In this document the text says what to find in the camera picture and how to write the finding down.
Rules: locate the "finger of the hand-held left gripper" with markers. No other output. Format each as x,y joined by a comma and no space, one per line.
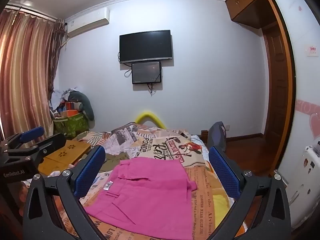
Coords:
50,142
32,132

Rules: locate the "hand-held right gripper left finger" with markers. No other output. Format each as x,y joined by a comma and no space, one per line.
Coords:
90,172

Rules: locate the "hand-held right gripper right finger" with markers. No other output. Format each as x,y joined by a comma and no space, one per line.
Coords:
223,173

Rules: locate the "pink pants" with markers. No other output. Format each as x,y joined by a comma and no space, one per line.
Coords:
145,192

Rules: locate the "olive green pants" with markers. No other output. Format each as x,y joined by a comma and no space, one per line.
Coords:
110,163

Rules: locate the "wooden lap table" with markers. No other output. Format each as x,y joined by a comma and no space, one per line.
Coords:
67,152

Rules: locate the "green storage box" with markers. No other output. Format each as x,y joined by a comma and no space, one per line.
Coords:
72,125

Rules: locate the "yellow cloth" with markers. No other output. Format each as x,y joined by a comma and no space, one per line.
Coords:
221,207

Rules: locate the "blue grey backpack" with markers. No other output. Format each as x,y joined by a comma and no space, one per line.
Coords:
220,132

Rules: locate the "pile of bags and clothes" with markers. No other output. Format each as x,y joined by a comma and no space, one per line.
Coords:
86,105

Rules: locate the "printed blanket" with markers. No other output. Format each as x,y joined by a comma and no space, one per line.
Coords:
175,150

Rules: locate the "striped brown curtain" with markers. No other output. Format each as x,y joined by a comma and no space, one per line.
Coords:
25,67

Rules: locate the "white appliance with stickers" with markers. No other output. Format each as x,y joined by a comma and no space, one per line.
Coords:
300,180

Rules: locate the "yellow foam tube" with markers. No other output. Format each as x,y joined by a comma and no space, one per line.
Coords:
147,113

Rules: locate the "wooden door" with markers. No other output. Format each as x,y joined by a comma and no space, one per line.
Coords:
275,92

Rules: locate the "white air conditioner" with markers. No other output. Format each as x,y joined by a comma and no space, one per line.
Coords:
87,22

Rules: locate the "wooden overhead cabinet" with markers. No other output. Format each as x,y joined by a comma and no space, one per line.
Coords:
245,2

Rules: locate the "wooden bed post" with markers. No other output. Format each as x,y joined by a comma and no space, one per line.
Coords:
204,135

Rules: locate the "small black wall monitor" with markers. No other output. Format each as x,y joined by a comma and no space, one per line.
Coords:
146,72

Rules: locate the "black wall television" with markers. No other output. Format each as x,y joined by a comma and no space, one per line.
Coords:
145,46

